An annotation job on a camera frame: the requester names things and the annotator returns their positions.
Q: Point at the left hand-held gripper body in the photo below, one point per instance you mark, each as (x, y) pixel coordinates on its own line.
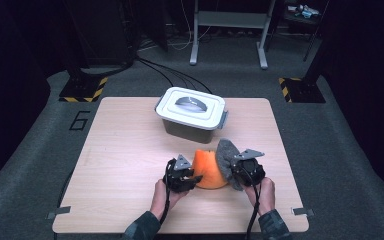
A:
(176, 176)

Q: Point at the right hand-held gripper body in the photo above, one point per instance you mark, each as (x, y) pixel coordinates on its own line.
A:
(250, 170)

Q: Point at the orange plush toy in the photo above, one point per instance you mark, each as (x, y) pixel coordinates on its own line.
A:
(208, 170)

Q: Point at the grey cloth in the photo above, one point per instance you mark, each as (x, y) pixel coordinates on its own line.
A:
(225, 156)

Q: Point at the grey clear storage box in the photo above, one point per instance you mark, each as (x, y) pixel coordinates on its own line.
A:
(188, 131)

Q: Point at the white box lid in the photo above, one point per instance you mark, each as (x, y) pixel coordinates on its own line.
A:
(180, 111)

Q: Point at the person's left hand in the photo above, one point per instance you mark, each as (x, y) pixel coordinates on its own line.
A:
(160, 200)

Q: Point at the person's right hand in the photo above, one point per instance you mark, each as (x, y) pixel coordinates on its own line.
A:
(265, 196)

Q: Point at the grey tape piece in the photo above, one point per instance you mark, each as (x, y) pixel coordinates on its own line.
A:
(60, 211)
(302, 211)

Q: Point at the black tape floor marking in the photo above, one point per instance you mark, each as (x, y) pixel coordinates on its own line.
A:
(76, 128)

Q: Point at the black rack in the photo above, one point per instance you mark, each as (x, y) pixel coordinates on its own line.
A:
(291, 29)

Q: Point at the dark curtain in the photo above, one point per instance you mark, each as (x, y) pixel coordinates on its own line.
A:
(373, 83)
(6, 83)

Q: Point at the black cabinet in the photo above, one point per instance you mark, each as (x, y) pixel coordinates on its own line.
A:
(103, 30)

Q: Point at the pile of small items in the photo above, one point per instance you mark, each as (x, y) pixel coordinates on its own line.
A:
(305, 12)

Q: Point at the black yellow striped base plate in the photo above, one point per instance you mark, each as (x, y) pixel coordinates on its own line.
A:
(303, 94)
(80, 90)

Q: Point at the black stand post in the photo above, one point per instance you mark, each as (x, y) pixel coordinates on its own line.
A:
(314, 73)
(76, 71)

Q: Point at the white metal desk frame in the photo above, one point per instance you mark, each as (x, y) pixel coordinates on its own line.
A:
(230, 19)

